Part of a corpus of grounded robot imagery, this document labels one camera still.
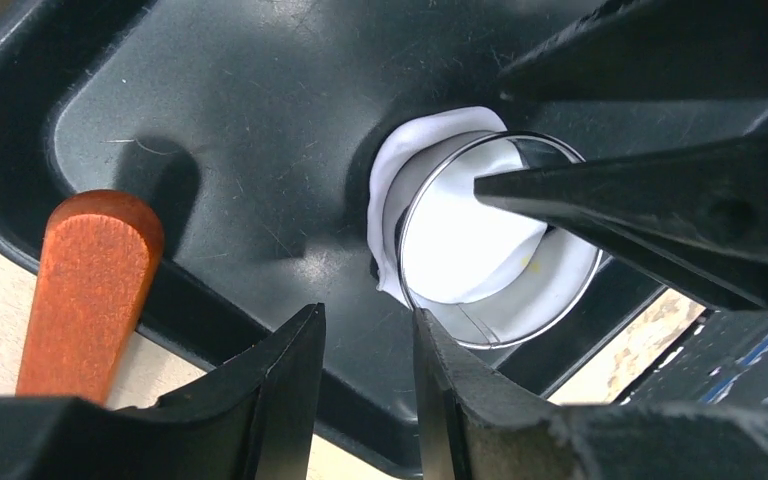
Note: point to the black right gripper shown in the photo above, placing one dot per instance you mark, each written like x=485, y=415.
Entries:
x=649, y=76

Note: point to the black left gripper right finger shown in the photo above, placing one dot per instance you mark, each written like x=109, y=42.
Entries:
x=475, y=423

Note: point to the white dough ball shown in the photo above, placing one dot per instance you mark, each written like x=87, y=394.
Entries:
x=492, y=278

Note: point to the black baking tray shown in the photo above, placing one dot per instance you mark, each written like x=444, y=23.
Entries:
x=250, y=127

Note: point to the metal scraper orange handle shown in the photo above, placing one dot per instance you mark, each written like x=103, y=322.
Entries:
x=100, y=254

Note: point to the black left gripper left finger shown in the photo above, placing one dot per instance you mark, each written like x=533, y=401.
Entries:
x=250, y=418

